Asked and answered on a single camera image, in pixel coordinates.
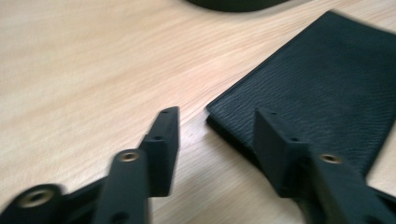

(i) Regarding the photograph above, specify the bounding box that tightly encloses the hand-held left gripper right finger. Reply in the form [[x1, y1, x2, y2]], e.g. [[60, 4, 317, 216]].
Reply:
[[253, 107, 396, 224]]

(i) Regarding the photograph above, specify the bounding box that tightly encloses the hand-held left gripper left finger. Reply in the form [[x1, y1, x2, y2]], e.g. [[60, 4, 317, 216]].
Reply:
[[92, 106, 181, 224]]

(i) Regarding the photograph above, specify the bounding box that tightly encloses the black metal jewelry stand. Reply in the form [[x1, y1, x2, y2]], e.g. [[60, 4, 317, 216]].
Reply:
[[185, 0, 290, 13]]

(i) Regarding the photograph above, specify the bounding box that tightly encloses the black leather wallet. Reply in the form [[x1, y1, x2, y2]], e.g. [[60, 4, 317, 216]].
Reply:
[[205, 10, 396, 178]]

